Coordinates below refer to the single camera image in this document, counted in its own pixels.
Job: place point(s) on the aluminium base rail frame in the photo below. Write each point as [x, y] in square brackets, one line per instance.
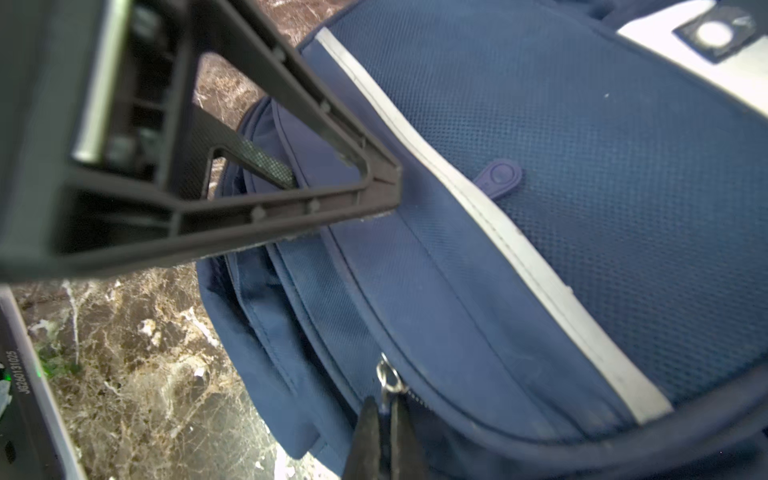
[34, 441]

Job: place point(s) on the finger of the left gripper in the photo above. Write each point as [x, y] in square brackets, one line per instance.
[108, 166]

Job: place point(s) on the navy blue student backpack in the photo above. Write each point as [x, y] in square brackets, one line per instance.
[574, 285]

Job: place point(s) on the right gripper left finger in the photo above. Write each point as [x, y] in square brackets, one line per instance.
[364, 458]

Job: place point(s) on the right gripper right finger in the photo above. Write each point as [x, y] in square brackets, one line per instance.
[407, 458]

